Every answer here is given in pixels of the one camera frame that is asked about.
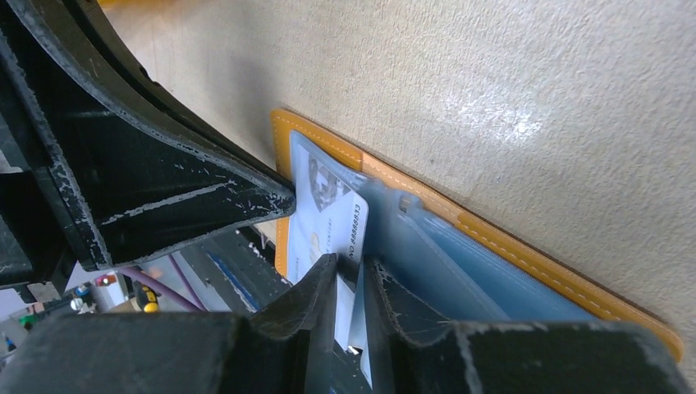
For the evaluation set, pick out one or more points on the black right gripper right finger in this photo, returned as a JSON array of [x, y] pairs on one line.
[[414, 349]]

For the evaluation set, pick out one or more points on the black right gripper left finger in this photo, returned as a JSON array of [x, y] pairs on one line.
[[286, 347]]

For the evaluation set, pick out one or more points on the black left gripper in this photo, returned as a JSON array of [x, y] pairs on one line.
[[100, 162]]

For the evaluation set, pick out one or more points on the tan leather card holder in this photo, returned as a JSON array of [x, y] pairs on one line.
[[586, 293]]

